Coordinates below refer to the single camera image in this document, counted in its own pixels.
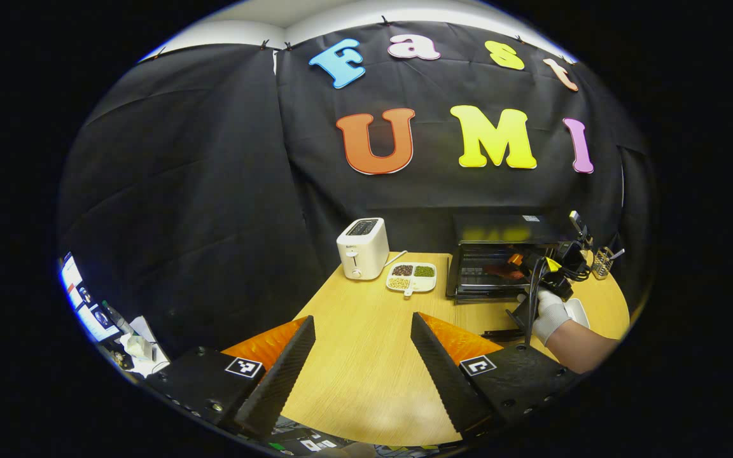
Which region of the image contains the clear glass cup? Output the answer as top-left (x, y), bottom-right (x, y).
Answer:
top-left (592, 247), bottom-right (615, 281)

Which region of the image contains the white divided snack plate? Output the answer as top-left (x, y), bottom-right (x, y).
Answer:
top-left (386, 261), bottom-right (438, 298)

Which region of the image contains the lit computer monitor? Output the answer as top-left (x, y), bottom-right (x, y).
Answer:
top-left (60, 252), bottom-right (122, 344)

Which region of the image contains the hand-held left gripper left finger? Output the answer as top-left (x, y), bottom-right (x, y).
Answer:
top-left (144, 315), bottom-right (316, 440)

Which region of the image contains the small white rectangular plate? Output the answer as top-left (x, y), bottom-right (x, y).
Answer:
top-left (564, 298), bottom-right (591, 330)

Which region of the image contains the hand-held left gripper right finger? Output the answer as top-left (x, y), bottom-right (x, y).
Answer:
top-left (410, 312), bottom-right (583, 443)

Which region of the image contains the white crumpled paper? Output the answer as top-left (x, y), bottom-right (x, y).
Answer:
top-left (118, 316), bottom-right (170, 376)

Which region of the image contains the black electric oven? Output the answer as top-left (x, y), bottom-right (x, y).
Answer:
top-left (446, 214), bottom-right (574, 303)

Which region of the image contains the white toaster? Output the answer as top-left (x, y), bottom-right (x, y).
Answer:
top-left (336, 218), bottom-right (390, 281)

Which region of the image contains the black backdrop cloth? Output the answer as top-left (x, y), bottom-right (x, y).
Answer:
top-left (58, 21), bottom-right (657, 357)

